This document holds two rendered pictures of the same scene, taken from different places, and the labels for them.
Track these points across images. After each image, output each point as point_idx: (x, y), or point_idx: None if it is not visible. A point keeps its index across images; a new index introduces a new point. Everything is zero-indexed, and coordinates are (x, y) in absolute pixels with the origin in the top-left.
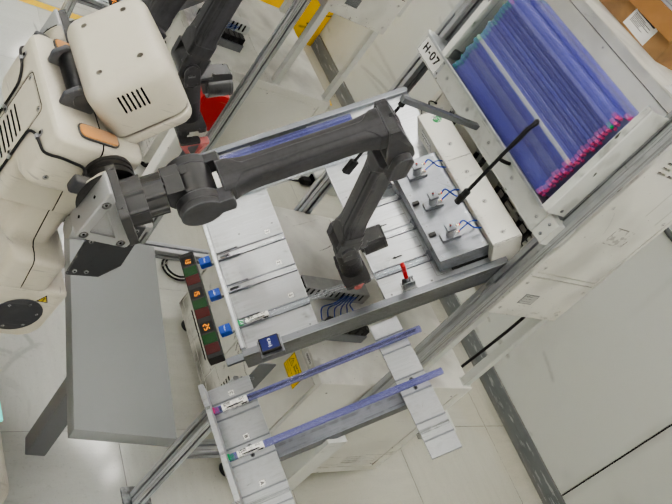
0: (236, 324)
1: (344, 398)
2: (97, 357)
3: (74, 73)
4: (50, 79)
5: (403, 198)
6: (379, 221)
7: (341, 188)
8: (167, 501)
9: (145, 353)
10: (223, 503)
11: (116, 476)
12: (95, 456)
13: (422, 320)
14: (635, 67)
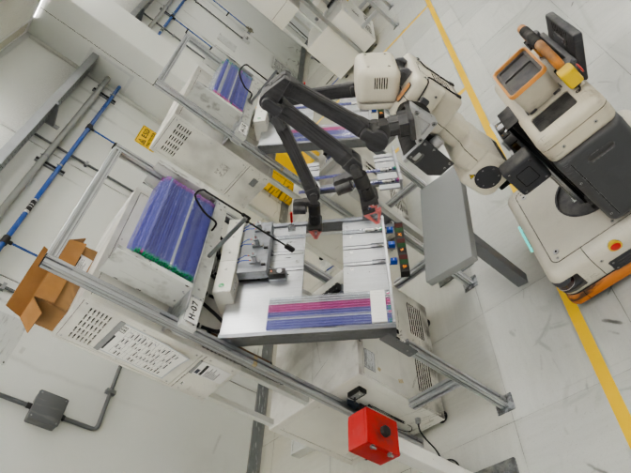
0: (382, 224)
1: None
2: (451, 196)
3: (398, 63)
4: (410, 66)
5: (269, 260)
6: (287, 260)
7: (298, 282)
8: (455, 291)
9: (431, 215)
10: (429, 305)
11: (480, 289)
12: (491, 293)
13: (285, 349)
14: (124, 219)
